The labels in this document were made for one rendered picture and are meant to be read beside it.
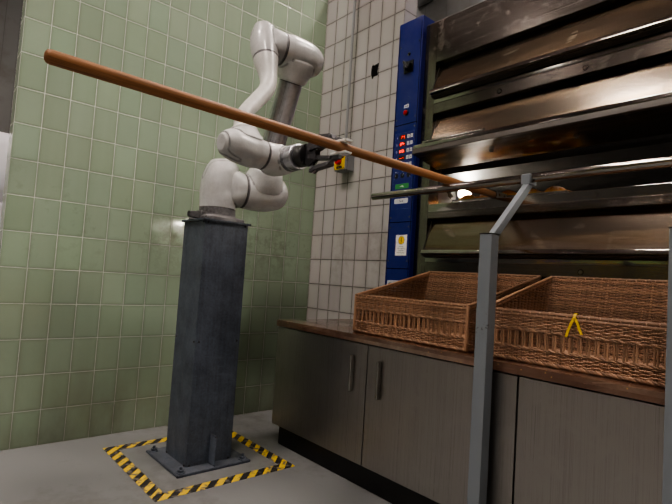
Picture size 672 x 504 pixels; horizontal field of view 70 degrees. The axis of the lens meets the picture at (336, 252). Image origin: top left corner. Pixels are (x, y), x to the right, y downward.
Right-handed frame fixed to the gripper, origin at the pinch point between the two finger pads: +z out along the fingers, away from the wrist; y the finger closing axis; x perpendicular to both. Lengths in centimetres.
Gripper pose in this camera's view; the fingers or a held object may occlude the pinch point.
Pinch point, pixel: (341, 147)
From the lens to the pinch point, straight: 153.7
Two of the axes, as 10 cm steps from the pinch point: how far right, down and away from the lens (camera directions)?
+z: 6.8, 0.1, -7.4
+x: -7.3, -0.9, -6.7
